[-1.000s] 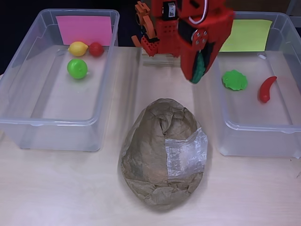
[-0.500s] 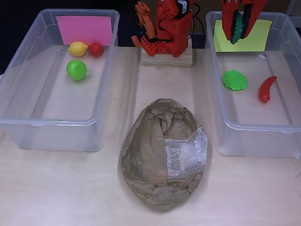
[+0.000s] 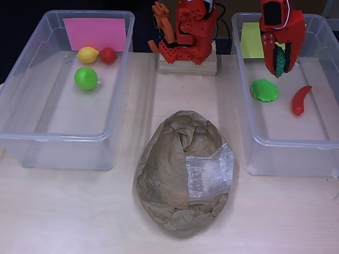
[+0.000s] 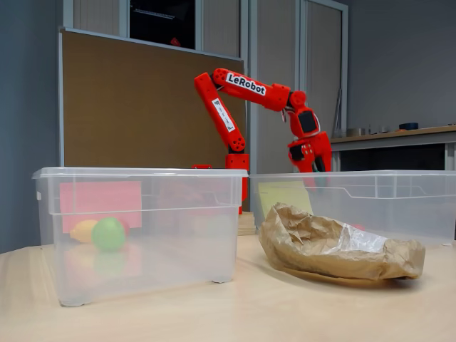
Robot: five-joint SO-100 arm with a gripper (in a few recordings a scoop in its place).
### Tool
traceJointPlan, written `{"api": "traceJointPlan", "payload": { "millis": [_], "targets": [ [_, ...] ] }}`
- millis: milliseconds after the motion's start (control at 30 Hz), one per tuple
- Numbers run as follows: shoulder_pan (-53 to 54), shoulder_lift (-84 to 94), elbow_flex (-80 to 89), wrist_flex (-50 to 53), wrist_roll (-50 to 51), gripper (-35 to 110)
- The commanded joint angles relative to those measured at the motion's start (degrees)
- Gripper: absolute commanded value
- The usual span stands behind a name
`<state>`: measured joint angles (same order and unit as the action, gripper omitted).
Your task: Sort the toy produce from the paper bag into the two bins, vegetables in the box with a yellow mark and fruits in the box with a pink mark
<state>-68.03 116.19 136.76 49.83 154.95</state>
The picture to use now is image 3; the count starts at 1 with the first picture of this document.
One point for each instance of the light green toy lettuce leaf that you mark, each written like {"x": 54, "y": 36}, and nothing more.
{"x": 265, "y": 90}

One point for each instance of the orange table clamp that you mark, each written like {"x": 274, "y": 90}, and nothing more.
{"x": 160, "y": 10}

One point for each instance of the red toy chili pepper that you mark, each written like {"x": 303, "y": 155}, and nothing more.
{"x": 298, "y": 103}

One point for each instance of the green toy apple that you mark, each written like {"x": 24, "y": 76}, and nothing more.
{"x": 85, "y": 78}

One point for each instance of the red robot arm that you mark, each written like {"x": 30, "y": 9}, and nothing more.
{"x": 193, "y": 34}

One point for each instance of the yellow paper note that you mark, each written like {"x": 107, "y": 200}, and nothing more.
{"x": 250, "y": 42}

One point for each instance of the pink paper note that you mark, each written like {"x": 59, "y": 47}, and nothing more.
{"x": 95, "y": 33}

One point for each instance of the red toy strawberry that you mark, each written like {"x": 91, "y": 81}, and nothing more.
{"x": 108, "y": 55}

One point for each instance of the clear plastic bin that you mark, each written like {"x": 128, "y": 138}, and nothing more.
{"x": 79, "y": 113}
{"x": 286, "y": 127}

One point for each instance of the wooden base block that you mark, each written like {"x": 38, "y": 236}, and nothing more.
{"x": 188, "y": 68}

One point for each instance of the crumpled brown paper bag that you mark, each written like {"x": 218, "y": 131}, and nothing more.
{"x": 172, "y": 185}

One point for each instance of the yellow toy lemon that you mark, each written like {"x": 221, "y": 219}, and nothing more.
{"x": 88, "y": 55}

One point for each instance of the dark green bumpy toy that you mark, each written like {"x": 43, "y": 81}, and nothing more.
{"x": 280, "y": 62}

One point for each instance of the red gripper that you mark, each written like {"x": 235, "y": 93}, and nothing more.
{"x": 270, "y": 45}

